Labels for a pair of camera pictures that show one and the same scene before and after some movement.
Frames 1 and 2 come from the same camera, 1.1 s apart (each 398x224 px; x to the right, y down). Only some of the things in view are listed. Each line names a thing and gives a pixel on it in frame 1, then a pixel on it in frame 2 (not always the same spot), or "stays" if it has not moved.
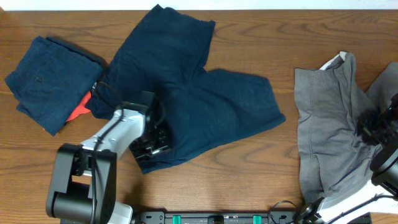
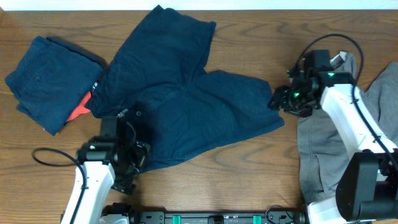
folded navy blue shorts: [51, 79] stays
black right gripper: [365, 127] → [280, 98]
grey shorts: [334, 156] stays
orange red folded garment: [81, 109] stays
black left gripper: [165, 144] → [142, 150]
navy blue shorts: [166, 55] stays
